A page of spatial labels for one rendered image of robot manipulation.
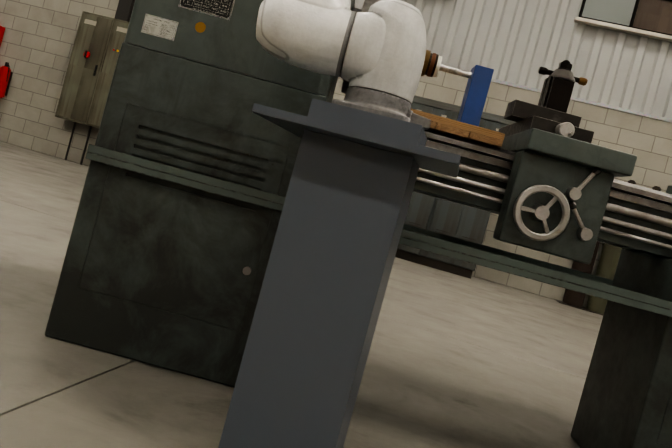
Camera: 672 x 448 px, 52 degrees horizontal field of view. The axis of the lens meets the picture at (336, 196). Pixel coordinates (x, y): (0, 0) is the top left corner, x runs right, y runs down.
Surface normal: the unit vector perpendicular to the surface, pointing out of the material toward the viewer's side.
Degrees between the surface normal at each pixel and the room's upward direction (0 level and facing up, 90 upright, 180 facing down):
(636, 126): 90
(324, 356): 90
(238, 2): 90
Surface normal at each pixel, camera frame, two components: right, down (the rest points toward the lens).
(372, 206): -0.17, -0.04
